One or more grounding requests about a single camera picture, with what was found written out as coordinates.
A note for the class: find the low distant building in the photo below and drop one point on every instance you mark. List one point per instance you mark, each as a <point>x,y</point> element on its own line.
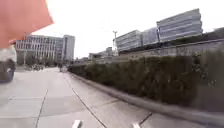
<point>103,53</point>

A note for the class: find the pole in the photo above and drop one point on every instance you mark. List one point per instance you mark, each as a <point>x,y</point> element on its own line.
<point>115,38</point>

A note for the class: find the long green hedge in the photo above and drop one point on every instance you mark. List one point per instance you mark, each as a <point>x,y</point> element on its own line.
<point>150,78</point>

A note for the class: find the grey concrete kerb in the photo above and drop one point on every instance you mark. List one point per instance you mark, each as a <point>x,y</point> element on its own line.
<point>140,100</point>

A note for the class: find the robot's own part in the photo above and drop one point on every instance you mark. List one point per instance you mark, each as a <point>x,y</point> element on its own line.
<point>77,124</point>
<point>136,125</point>

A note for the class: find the grey concrete slab pavement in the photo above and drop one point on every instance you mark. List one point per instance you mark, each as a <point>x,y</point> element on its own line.
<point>56,100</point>

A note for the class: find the grey multi-storey building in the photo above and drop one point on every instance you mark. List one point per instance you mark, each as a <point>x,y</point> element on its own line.
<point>46,46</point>

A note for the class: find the glass office building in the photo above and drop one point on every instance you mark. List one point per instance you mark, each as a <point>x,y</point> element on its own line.
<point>173,28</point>

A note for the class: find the row of trees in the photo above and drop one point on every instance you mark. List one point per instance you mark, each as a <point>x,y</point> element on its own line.
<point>40,61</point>

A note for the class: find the long low concrete building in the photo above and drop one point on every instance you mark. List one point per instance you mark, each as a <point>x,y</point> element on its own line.
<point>186,48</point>

